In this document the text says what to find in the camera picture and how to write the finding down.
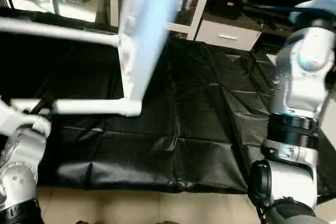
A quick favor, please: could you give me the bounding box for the white plastic table leg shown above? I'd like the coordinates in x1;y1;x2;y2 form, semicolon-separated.
10;98;143;117
0;17;121;47

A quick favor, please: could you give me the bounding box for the white plastic table top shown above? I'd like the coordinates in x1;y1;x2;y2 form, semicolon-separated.
118;0;190;104

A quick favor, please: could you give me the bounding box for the black work mat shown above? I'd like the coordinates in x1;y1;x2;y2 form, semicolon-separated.
0;6;336;193

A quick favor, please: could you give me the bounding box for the white glass door cabinet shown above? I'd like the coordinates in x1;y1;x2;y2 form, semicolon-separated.
109;0;216;41

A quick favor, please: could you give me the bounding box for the white drawer unit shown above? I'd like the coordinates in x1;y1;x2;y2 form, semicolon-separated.
195;19;263;51

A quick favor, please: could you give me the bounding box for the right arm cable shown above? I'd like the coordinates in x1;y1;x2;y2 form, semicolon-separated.
241;1;316;16

